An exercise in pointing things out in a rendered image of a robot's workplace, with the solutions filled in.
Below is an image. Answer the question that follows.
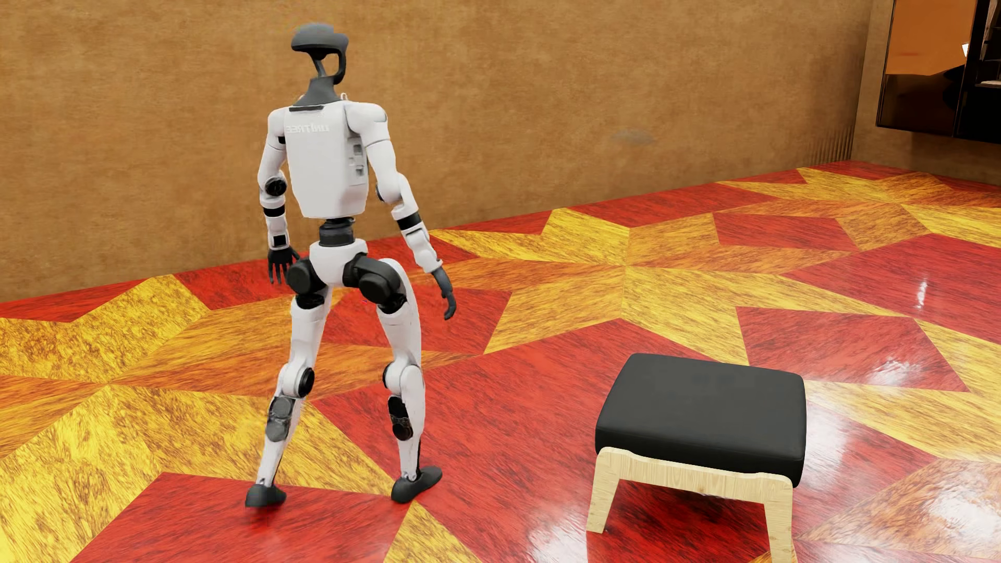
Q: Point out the black robot head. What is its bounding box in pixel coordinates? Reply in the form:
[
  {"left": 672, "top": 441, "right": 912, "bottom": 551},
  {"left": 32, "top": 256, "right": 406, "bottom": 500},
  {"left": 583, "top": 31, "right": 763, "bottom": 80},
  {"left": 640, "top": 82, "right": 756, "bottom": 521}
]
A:
[{"left": 291, "top": 22, "right": 350, "bottom": 107}]

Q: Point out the white robot leg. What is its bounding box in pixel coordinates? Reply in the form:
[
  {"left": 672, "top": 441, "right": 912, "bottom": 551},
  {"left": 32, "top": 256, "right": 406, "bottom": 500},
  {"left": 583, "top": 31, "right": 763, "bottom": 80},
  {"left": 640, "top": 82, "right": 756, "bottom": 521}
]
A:
[
  {"left": 341, "top": 252, "right": 444, "bottom": 505},
  {"left": 244, "top": 258, "right": 331, "bottom": 509}
]

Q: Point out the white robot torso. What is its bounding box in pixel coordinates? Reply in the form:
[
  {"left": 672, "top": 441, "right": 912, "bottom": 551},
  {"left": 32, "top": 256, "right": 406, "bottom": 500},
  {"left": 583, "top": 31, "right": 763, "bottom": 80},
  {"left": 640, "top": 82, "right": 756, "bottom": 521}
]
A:
[{"left": 269, "top": 95, "right": 375, "bottom": 287}]

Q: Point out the white right robot leg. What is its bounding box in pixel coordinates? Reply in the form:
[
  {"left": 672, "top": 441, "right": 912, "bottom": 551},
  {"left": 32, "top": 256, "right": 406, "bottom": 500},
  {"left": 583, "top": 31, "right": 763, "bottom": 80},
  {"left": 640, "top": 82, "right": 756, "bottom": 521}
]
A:
[{"left": 341, "top": 252, "right": 444, "bottom": 505}]

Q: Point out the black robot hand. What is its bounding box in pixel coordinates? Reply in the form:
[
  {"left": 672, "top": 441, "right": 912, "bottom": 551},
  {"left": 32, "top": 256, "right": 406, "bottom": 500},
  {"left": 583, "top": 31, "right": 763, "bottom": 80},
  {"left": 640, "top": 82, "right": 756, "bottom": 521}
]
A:
[
  {"left": 266, "top": 246, "right": 300, "bottom": 287},
  {"left": 429, "top": 265, "right": 458, "bottom": 322}
]

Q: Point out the black cushioned wooden footstool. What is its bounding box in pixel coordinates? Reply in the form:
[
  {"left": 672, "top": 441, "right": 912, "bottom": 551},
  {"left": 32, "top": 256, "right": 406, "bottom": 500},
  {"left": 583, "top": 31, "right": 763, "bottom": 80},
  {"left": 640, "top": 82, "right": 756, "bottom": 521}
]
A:
[{"left": 585, "top": 352, "right": 809, "bottom": 563}]

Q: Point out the dark glass wall cabinet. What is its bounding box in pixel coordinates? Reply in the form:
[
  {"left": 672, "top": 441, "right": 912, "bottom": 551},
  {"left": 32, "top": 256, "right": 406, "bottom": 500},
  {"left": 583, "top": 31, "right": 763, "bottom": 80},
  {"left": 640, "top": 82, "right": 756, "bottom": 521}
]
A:
[{"left": 875, "top": 0, "right": 1001, "bottom": 145}]

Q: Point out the white left robot leg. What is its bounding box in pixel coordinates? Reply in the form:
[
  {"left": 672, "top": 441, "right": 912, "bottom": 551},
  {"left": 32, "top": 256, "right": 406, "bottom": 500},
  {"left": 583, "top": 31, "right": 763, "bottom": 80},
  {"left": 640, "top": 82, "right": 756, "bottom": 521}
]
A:
[{"left": 244, "top": 258, "right": 331, "bottom": 509}]

